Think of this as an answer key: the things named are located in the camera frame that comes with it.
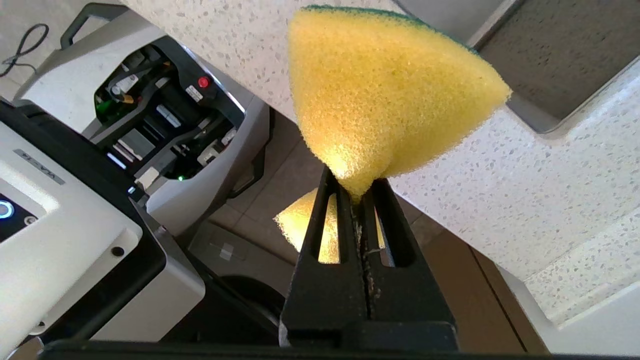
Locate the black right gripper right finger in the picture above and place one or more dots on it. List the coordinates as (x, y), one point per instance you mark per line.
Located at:
(410, 300)

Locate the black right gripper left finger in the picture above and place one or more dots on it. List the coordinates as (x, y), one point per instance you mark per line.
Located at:
(325, 300)

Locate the yellow and green sponge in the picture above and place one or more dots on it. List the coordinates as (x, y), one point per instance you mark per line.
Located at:
(385, 95)

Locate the grey robot base chassis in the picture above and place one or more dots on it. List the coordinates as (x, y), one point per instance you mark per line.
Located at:
(85, 75)

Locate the stainless steel sink basin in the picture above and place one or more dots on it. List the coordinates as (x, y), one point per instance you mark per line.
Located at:
(565, 55)

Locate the white robot torso panel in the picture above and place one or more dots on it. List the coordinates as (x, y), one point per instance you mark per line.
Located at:
(60, 250)

